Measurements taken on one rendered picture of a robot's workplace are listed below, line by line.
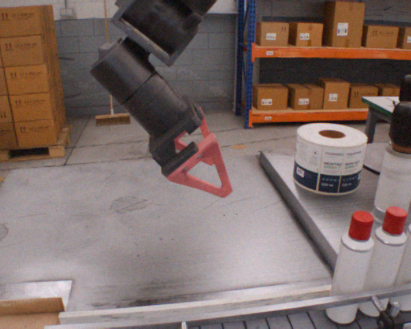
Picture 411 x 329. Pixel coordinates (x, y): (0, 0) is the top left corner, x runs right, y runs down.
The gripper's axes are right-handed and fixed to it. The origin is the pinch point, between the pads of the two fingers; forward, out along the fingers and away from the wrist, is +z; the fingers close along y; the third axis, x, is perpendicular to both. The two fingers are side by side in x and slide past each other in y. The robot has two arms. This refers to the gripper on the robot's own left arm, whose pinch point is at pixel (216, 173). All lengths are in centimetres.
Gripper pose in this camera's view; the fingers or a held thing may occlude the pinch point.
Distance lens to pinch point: 48.1
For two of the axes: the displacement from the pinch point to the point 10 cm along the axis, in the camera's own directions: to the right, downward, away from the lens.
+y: -1.4, -3.9, 9.1
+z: 6.3, 6.8, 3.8
